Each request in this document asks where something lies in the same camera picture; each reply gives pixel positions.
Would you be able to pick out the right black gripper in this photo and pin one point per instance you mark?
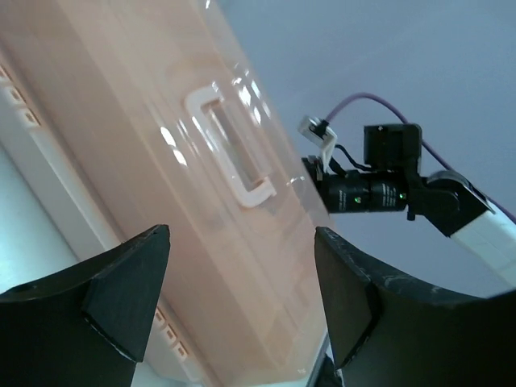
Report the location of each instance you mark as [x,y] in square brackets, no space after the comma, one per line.
[354,192]

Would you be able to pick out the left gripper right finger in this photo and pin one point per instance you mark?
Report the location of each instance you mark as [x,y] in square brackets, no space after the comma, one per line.
[388,328]

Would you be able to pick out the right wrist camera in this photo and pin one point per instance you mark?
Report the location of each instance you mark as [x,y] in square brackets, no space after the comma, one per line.
[393,148]

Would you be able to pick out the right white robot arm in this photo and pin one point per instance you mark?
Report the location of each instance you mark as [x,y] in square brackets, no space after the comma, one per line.
[446,199]

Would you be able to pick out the pink plastic toolbox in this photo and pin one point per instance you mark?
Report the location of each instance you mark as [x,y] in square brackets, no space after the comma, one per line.
[126,114]

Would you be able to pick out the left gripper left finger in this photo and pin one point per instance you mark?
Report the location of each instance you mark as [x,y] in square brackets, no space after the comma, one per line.
[89,324]

